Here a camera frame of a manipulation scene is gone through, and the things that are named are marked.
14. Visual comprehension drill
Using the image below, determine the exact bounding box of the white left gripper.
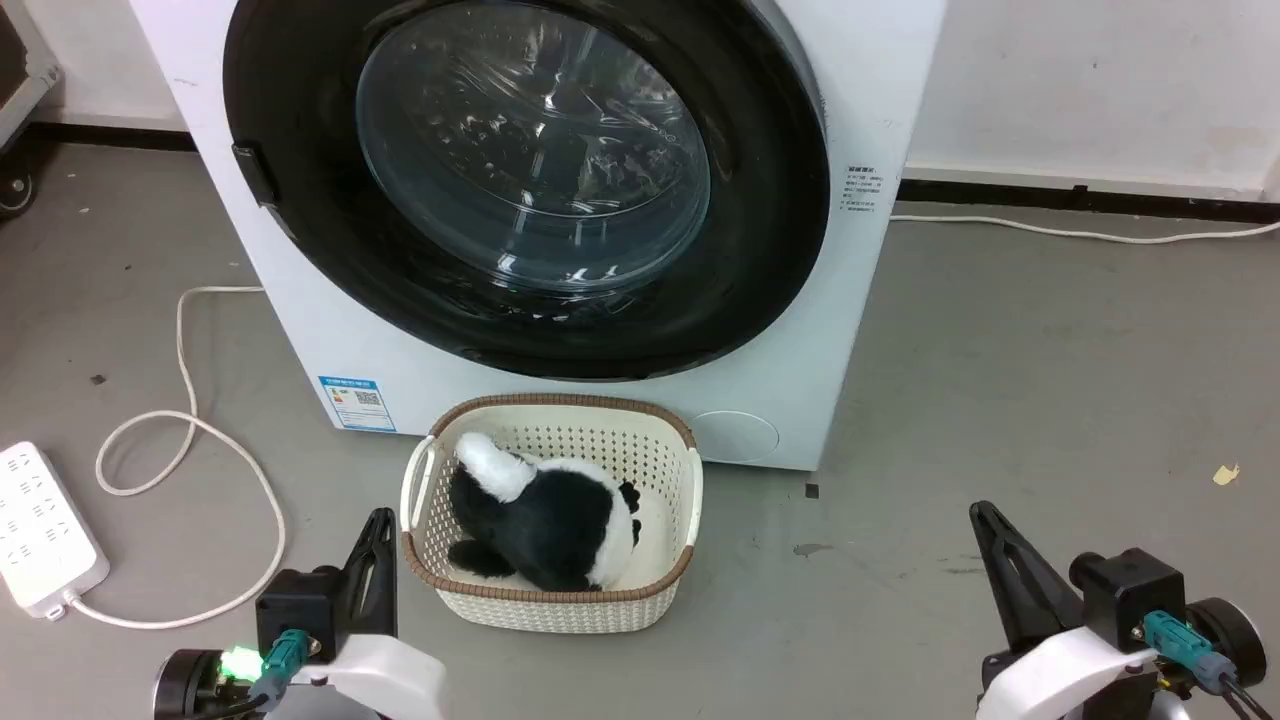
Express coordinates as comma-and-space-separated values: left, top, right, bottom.
285, 508, 448, 720

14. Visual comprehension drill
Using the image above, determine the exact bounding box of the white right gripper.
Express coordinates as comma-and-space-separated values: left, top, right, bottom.
969, 500, 1166, 720

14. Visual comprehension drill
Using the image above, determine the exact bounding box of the white front-load washing machine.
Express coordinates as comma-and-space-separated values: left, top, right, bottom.
128, 0, 949, 473

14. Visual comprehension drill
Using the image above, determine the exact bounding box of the black round washing machine door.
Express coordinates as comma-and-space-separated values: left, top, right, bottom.
222, 0, 831, 383

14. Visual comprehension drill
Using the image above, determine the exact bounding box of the blue energy label sticker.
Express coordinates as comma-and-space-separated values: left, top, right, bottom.
318, 375, 398, 434

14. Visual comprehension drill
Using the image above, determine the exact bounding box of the cream perforated laundry basket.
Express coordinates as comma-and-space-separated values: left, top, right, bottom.
400, 393, 704, 635

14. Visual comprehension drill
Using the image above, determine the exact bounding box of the black and white plush toy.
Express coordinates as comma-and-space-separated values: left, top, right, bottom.
447, 432, 643, 593

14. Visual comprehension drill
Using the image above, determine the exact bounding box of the round white filter cover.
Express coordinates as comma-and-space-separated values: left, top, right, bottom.
692, 410, 781, 465

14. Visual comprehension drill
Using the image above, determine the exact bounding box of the white power strip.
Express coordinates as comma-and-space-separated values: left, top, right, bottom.
0, 441, 111, 621

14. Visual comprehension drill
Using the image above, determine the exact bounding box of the small printed text sticker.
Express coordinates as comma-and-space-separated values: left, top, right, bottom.
843, 165, 888, 215

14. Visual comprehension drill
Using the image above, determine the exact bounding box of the grey cart with caster wheel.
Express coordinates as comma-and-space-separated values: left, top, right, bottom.
0, 0, 64, 216

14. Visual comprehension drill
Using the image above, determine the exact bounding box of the green left cable connector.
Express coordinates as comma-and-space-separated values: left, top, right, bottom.
247, 628, 313, 706

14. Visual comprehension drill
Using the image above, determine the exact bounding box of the white power strip cable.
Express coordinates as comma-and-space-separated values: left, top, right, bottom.
62, 286, 287, 631

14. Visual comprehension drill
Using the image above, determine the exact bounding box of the teal right cable connector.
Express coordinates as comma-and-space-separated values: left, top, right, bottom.
1140, 611, 1239, 693

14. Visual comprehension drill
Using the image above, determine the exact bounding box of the thin white floor cable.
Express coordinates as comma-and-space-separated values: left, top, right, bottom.
890, 213, 1280, 246

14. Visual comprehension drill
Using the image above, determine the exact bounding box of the black door latch handle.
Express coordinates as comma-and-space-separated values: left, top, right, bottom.
232, 143, 277, 207

